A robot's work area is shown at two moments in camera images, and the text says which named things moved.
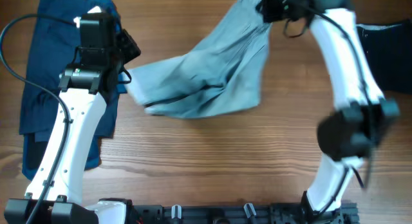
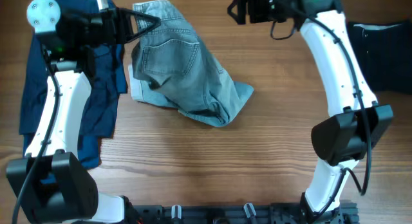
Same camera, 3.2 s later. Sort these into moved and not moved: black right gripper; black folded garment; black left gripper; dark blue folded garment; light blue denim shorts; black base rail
Moved: light blue denim shorts; black left gripper
Not moved: dark blue folded garment; black right gripper; black folded garment; black base rail
